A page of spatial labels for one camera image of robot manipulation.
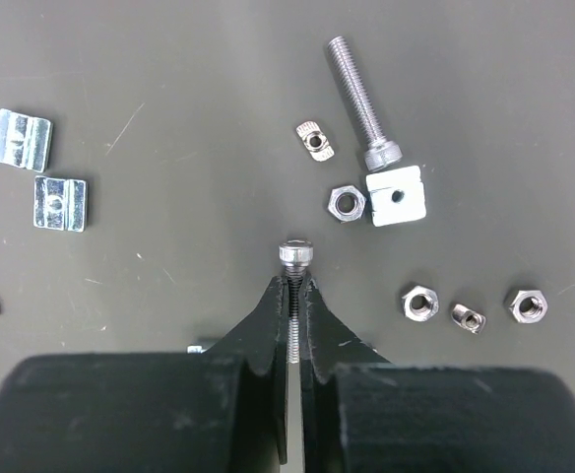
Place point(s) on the silver hex nut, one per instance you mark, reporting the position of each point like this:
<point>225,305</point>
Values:
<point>346,203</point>
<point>419,303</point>
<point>527,306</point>

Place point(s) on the square slide nut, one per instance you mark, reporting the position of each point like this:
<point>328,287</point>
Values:
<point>24,140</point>
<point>60,204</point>
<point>201,345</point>
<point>396,196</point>

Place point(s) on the small silver t-nut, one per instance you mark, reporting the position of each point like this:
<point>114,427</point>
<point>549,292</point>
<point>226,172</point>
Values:
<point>468,319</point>
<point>315,141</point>

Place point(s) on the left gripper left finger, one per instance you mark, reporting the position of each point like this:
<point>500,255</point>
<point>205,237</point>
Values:
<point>224,410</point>

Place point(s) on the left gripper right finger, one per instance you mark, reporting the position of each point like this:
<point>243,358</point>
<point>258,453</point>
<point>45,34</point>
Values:
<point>361,413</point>

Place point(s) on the silver socket screw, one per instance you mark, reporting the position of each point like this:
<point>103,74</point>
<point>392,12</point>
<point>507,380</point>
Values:
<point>296,256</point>
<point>381,152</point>

